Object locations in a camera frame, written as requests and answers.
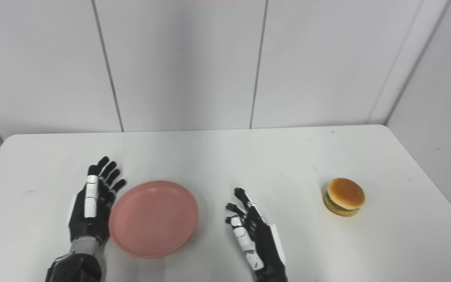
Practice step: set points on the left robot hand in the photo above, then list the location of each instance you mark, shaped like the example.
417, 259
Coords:
90, 207

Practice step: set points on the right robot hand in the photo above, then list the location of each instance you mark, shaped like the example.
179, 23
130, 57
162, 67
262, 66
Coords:
257, 243

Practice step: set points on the toy hamburger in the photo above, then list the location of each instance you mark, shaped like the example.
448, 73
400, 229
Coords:
343, 196

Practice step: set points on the pink plate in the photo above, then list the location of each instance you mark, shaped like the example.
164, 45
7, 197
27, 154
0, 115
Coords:
154, 218

